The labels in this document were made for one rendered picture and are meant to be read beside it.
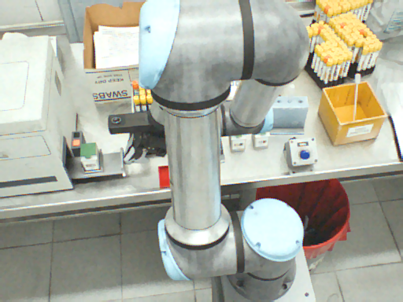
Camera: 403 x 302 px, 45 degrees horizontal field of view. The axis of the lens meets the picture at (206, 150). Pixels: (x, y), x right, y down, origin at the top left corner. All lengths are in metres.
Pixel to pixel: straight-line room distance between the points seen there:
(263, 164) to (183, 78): 0.74
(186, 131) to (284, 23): 0.20
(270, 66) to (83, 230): 1.74
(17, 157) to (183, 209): 0.54
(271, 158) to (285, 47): 0.73
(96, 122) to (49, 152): 0.29
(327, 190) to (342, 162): 0.53
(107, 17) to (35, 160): 0.60
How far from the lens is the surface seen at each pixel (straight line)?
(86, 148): 1.26
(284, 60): 0.65
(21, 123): 1.12
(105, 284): 2.15
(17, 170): 1.26
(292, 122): 1.38
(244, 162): 1.32
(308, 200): 1.99
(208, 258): 0.87
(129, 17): 1.63
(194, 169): 0.73
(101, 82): 1.43
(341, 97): 1.45
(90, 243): 2.24
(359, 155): 1.39
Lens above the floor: 1.97
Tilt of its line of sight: 54 degrees down
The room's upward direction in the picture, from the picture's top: 2 degrees counter-clockwise
